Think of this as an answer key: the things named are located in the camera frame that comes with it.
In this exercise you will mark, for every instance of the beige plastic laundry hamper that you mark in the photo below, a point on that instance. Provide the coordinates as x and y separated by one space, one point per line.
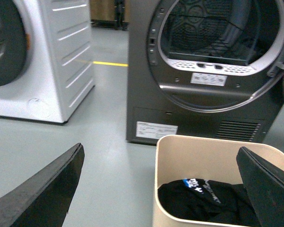
180 157

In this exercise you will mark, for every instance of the wooden cabinet in background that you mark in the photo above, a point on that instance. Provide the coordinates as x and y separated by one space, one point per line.
112 14

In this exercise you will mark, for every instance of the black printed garment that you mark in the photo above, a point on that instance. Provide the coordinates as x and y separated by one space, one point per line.
209 201

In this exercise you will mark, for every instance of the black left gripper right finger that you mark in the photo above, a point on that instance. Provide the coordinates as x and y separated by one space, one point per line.
264 183

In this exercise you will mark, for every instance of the white washing machine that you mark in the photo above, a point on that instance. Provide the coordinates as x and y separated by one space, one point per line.
46 67

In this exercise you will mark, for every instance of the grey tumble dryer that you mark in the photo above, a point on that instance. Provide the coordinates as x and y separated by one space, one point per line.
199 68

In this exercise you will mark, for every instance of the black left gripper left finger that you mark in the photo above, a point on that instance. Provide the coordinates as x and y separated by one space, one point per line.
44 199

